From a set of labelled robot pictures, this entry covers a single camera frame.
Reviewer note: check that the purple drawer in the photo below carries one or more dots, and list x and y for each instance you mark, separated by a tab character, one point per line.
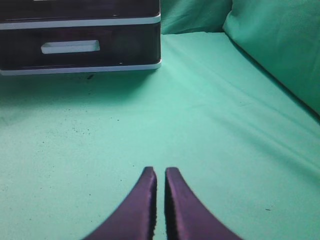
49	10
118	45

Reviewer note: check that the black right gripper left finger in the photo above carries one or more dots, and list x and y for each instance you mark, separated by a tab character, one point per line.
135	218

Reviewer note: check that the middle purple drawer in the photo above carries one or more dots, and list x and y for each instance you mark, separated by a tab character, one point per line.
49	10

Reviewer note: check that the white drawer cabinet frame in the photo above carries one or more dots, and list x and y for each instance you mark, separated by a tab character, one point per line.
78	46

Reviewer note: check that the green cloth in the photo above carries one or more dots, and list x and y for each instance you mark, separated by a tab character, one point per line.
73	145

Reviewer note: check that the bottom purple drawer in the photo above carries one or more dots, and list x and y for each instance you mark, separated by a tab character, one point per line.
118	45

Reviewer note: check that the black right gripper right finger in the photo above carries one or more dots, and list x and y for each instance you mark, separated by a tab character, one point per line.
186	218

